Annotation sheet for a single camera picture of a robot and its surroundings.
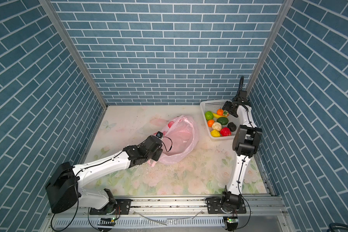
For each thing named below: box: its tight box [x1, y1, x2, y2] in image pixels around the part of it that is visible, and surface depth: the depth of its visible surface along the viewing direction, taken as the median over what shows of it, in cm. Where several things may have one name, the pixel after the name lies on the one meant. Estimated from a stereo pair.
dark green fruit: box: [216, 116, 230, 126], surface depth 108 cm
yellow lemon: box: [210, 129, 221, 138], surface depth 98 cm
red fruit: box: [219, 127, 232, 137], surface depth 101 cm
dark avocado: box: [227, 122, 237, 132], surface depth 104 cm
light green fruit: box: [204, 111, 214, 121], surface depth 110 cm
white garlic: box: [211, 121, 222, 132], surface depth 103 cm
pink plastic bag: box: [147, 115, 200, 167], surface depth 85 cm
